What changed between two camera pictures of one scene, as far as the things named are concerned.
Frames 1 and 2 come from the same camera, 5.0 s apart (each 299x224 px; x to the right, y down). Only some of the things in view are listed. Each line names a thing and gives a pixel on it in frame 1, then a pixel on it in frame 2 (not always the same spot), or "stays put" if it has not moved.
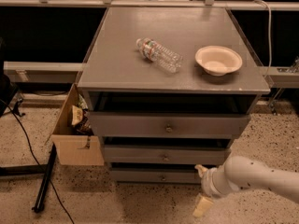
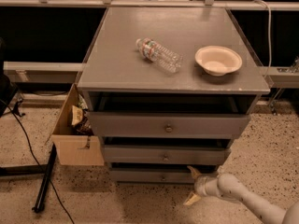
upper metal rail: x=274 y=6 stays put
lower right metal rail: x=280 y=77 stays put
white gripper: x=207 y=181 to x=200 y=184
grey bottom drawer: x=155 y=176 stays put
